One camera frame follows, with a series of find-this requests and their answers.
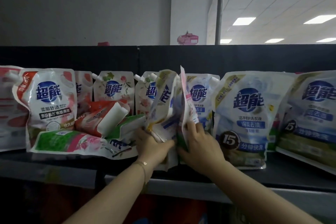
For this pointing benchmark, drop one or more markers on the person's left hand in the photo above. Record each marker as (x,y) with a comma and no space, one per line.
(152,150)

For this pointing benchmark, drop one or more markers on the person's left forearm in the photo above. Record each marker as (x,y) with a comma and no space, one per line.
(113,197)

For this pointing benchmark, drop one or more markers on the pink bagged item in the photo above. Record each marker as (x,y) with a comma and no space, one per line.
(187,39)

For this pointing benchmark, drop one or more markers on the pink sticky note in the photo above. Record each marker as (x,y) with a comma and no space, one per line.
(103,44)

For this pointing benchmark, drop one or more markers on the person's right forearm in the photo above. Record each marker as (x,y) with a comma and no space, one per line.
(257,197)

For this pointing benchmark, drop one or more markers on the ceiling light panel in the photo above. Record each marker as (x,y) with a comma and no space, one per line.
(320,19)
(326,40)
(226,41)
(274,40)
(244,21)

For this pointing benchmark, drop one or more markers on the grey vertical pole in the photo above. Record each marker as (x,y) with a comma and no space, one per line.
(220,6)

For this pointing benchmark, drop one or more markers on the person's right hand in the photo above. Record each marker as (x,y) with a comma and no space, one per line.
(204,153)

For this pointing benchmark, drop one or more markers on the dark metal shelf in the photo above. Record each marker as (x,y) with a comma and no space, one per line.
(183,55)

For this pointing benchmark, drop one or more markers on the row of coloured detergent jugs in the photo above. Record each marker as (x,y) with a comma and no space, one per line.
(157,210)

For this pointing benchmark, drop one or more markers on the rose green Chaoneng pouch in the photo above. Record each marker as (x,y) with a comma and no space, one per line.
(65,142)
(185,95)

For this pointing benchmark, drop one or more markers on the group of Chaoneng floral pouches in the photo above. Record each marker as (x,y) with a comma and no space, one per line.
(47,95)

